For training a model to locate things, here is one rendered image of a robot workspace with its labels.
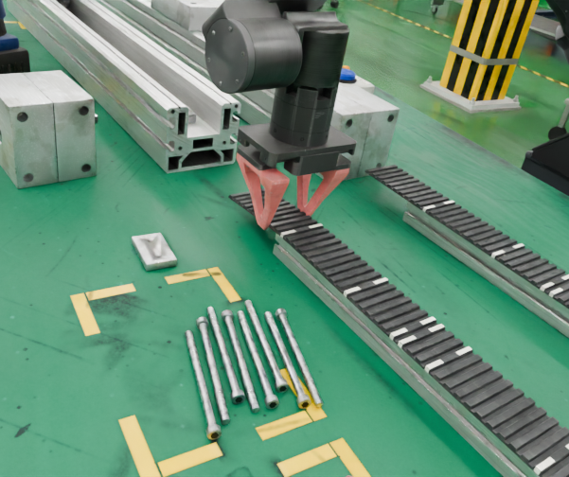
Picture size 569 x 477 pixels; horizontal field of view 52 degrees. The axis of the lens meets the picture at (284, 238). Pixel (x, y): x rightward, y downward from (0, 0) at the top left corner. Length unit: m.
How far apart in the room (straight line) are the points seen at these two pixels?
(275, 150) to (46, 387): 0.27
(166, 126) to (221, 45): 0.25
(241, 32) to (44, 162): 0.32
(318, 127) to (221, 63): 0.11
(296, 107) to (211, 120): 0.25
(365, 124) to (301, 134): 0.24
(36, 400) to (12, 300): 0.12
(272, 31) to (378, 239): 0.29
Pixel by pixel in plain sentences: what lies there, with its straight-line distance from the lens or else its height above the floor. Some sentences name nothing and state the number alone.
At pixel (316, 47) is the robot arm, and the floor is 0.99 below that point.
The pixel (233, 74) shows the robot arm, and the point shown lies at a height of 0.97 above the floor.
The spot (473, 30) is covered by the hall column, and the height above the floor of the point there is 0.45.
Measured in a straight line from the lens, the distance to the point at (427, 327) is 0.51.
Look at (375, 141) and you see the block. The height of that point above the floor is 0.83.
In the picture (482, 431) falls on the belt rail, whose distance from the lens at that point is 0.46.
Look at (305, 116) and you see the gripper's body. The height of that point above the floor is 0.93.
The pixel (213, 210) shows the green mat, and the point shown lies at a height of 0.78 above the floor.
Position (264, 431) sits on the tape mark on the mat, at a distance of 0.43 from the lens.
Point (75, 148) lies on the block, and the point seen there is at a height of 0.82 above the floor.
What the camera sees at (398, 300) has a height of 0.81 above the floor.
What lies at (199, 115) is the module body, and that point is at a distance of 0.79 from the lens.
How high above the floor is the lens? 1.11
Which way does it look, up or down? 32 degrees down
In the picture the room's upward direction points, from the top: 10 degrees clockwise
